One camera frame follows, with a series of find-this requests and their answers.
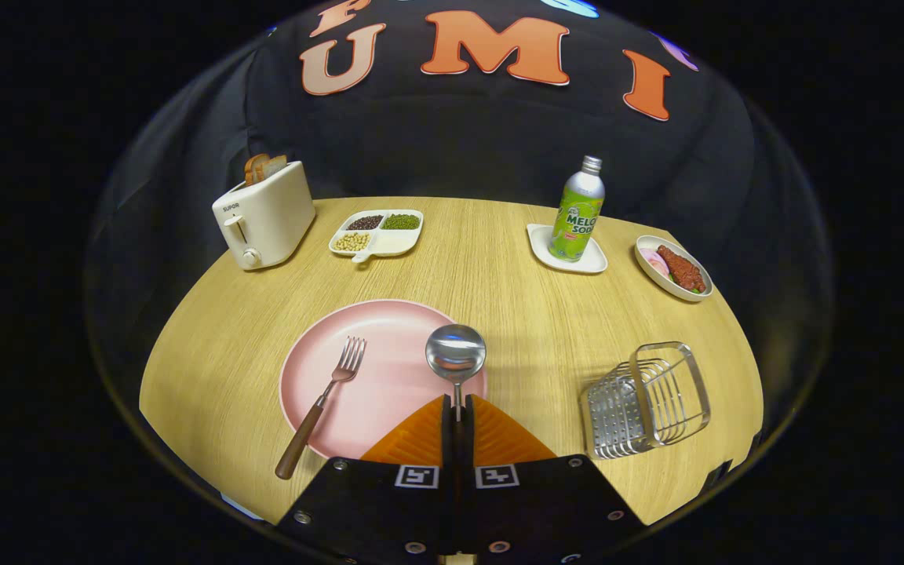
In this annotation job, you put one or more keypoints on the pink round plate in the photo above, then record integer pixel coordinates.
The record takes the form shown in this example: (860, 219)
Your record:
(389, 377)

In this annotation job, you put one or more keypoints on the metal spoon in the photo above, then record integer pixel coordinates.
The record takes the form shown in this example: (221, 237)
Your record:
(456, 353)

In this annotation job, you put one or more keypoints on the pile of yellow soybeans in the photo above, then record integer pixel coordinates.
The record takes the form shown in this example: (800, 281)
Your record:
(351, 242)

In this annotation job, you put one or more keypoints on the cream white toaster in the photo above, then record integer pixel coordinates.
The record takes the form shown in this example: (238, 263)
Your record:
(271, 216)

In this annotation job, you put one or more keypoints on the white divided tray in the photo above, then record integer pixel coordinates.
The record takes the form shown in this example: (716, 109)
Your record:
(394, 243)

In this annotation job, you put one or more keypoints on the pile of black beans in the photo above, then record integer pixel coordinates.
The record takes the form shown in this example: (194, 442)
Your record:
(365, 223)

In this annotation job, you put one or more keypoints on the green soda bottle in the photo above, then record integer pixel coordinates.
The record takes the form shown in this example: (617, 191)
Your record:
(576, 216)

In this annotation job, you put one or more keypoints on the white oval food bowl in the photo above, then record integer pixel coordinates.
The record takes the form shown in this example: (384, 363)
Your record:
(660, 281)

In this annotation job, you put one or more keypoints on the red meat slice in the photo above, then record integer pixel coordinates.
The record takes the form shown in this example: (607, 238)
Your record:
(683, 271)

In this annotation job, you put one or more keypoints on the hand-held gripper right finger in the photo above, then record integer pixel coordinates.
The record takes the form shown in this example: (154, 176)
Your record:
(546, 502)

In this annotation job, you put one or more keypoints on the pile of green beans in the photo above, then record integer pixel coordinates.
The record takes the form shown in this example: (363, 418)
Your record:
(402, 222)

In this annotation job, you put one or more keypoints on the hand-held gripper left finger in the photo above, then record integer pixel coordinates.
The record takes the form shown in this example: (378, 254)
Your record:
(373, 502)

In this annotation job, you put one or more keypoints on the white square coaster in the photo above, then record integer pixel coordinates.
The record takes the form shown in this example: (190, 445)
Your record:
(541, 242)

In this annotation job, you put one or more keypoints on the pink ham slices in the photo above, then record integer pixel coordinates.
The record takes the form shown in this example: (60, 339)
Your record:
(652, 260)

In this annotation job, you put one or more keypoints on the toast bread slice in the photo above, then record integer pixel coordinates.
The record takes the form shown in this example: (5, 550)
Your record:
(274, 165)
(253, 168)

